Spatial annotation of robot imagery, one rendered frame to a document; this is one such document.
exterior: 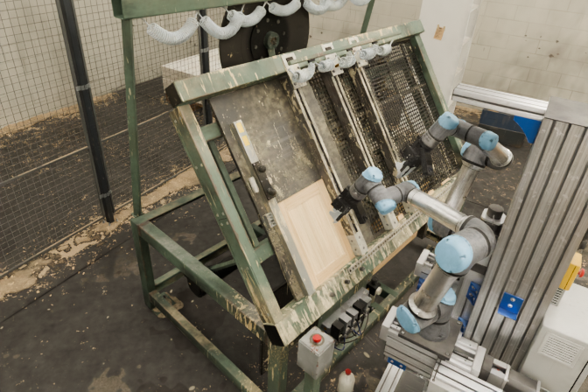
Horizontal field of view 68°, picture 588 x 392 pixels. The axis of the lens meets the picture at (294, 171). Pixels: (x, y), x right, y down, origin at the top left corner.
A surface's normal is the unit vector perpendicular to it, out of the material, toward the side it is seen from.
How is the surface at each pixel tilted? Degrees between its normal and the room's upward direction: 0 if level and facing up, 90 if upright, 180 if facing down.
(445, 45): 90
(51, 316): 0
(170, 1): 90
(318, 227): 54
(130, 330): 0
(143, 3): 90
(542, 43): 90
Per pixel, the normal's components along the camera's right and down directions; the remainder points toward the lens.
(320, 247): 0.62, -0.20
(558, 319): 0.05, -0.86
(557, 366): -0.52, 0.41
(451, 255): -0.81, 0.15
